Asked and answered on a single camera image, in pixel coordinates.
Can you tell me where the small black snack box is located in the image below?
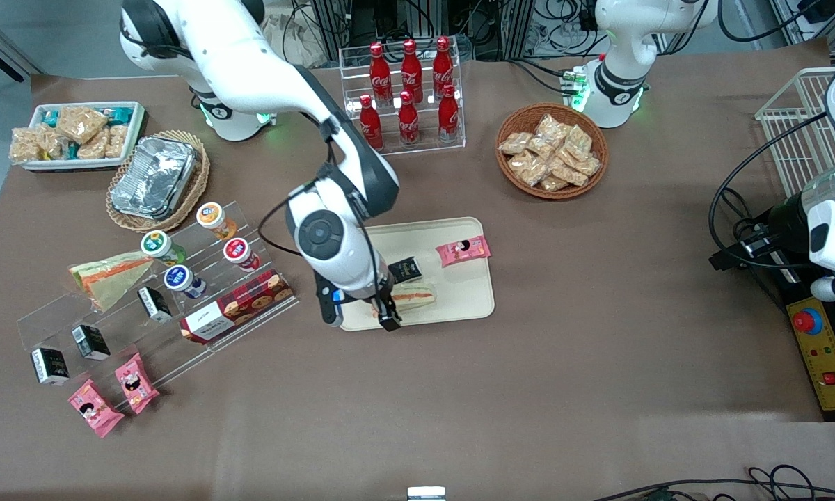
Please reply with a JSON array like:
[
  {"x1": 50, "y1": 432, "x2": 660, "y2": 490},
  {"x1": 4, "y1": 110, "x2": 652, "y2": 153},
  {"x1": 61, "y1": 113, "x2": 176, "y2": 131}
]
[
  {"x1": 71, "y1": 324, "x2": 111, "y2": 362},
  {"x1": 137, "y1": 287, "x2": 173, "y2": 324},
  {"x1": 31, "y1": 348, "x2": 70, "y2": 386},
  {"x1": 388, "y1": 257, "x2": 424, "y2": 284}
]

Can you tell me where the white rectangular snack tray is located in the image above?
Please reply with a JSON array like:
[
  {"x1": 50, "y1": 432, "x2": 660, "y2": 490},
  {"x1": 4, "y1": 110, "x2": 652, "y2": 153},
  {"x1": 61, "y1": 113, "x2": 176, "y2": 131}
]
[{"x1": 13, "y1": 102, "x2": 147, "y2": 172}]

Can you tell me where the triangle sandwich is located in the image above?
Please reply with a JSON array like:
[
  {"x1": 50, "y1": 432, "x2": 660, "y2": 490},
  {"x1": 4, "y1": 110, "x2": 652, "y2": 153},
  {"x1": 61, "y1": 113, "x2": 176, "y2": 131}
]
[
  {"x1": 372, "y1": 281, "x2": 438, "y2": 318},
  {"x1": 68, "y1": 252, "x2": 155, "y2": 312}
]

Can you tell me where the red plaid cookie box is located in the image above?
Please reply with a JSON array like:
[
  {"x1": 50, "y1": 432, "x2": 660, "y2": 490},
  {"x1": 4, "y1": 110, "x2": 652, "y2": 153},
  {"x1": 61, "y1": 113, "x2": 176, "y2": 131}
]
[{"x1": 180, "y1": 269, "x2": 295, "y2": 345}]

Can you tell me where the blue lid cup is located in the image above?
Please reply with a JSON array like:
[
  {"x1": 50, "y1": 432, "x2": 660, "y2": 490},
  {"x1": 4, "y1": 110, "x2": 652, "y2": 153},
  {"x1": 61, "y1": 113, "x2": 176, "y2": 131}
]
[{"x1": 164, "y1": 265, "x2": 207, "y2": 300}]

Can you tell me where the round wicker basket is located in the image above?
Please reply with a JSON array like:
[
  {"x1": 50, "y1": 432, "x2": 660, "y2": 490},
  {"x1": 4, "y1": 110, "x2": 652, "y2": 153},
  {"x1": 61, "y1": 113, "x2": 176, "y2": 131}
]
[{"x1": 495, "y1": 103, "x2": 610, "y2": 201}]

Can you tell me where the orange lid cup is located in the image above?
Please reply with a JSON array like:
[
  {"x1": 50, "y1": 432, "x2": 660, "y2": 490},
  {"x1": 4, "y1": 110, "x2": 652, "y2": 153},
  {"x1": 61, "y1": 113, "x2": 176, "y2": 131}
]
[{"x1": 196, "y1": 202, "x2": 239, "y2": 241}]

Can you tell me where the beige plastic serving tray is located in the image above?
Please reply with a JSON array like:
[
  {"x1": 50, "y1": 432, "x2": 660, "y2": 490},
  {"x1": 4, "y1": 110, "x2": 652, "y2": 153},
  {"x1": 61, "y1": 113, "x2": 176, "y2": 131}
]
[{"x1": 337, "y1": 217, "x2": 496, "y2": 332}]

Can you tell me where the crumpled beige cloth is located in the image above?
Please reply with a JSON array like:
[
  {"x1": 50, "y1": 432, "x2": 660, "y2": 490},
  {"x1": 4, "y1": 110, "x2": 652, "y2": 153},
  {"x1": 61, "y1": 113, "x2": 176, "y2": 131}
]
[{"x1": 261, "y1": 6, "x2": 329, "y2": 70}]

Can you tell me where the black looping cable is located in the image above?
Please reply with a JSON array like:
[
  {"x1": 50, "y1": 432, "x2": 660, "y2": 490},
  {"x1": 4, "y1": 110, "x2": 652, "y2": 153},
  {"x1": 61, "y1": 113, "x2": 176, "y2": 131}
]
[{"x1": 708, "y1": 111, "x2": 830, "y2": 272}]

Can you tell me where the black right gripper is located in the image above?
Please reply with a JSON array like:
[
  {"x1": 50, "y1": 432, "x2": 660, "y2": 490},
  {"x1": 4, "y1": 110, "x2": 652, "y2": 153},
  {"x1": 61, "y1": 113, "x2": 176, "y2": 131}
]
[{"x1": 348, "y1": 274, "x2": 403, "y2": 333}]

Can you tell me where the red cola bottle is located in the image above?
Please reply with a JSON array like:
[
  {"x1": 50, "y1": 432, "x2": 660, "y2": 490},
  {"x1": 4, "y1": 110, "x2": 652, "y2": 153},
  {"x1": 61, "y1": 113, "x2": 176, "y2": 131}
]
[
  {"x1": 398, "y1": 90, "x2": 420, "y2": 148},
  {"x1": 433, "y1": 37, "x2": 454, "y2": 98},
  {"x1": 401, "y1": 39, "x2": 423, "y2": 104},
  {"x1": 369, "y1": 43, "x2": 391, "y2": 106},
  {"x1": 359, "y1": 95, "x2": 383, "y2": 150},
  {"x1": 438, "y1": 85, "x2": 461, "y2": 143}
]

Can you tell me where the white wire basket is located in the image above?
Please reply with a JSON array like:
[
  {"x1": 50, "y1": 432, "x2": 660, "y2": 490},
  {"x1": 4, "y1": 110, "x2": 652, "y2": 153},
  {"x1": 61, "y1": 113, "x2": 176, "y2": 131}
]
[{"x1": 755, "y1": 67, "x2": 835, "y2": 199}]

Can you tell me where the red lid cup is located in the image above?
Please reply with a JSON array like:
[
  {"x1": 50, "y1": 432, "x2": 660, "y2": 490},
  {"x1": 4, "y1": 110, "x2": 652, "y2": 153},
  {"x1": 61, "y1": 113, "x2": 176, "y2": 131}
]
[{"x1": 223, "y1": 237, "x2": 262, "y2": 272}]

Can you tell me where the green lid cup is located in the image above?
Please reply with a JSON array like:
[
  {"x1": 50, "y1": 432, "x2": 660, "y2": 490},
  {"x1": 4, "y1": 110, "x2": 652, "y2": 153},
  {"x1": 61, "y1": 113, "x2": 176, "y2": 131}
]
[{"x1": 141, "y1": 231, "x2": 187, "y2": 267}]

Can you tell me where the pink snack packet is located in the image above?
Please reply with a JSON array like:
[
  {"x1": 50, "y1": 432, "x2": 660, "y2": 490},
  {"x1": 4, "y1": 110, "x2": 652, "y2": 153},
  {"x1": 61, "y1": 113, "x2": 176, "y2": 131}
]
[
  {"x1": 436, "y1": 235, "x2": 492, "y2": 268},
  {"x1": 115, "y1": 353, "x2": 161, "y2": 415},
  {"x1": 67, "y1": 379, "x2": 126, "y2": 438}
]

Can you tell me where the aluminium equipment frame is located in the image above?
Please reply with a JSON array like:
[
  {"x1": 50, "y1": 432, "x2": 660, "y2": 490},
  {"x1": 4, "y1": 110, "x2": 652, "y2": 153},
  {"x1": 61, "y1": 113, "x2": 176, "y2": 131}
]
[{"x1": 292, "y1": 0, "x2": 599, "y2": 62}]

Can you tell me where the yellow emergency stop box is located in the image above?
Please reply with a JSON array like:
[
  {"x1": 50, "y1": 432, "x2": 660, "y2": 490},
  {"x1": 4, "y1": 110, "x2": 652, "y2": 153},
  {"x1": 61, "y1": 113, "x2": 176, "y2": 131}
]
[{"x1": 786, "y1": 296, "x2": 835, "y2": 411}]

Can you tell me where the clear acrylic tiered stand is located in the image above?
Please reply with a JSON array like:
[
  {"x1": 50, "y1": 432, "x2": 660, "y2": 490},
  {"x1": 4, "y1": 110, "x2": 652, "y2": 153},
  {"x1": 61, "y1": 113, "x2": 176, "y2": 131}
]
[{"x1": 15, "y1": 200, "x2": 300, "y2": 411}]

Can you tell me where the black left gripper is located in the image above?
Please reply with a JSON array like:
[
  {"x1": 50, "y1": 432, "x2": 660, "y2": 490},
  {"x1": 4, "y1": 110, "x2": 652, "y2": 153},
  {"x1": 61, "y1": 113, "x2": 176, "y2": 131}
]
[{"x1": 709, "y1": 195, "x2": 812, "y2": 273}]

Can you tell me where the oval wicker basket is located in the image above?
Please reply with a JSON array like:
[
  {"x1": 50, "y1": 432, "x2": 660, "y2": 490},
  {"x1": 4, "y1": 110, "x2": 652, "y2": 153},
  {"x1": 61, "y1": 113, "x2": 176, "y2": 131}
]
[{"x1": 106, "y1": 130, "x2": 211, "y2": 234}]

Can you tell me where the silver foil container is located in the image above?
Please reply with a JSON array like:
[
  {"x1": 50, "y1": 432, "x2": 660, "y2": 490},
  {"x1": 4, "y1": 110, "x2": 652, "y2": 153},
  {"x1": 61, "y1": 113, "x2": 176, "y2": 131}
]
[{"x1": 110, "y1": 136, "x2": 197, "y2": 221}]

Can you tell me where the black floor cable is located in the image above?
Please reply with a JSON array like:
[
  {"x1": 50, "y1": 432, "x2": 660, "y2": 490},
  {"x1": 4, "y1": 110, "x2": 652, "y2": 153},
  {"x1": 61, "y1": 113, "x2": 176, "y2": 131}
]
[{"x1": 591, "y1": 465, "x2": 835, "y2": 501}]

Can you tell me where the clear acrylic bottle rack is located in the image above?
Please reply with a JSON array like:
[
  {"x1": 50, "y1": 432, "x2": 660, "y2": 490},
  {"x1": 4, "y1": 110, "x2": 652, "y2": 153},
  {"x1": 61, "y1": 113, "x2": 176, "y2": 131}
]
[{"x1": 339, "y1": 38, "x2": 467, "y2": 161}]

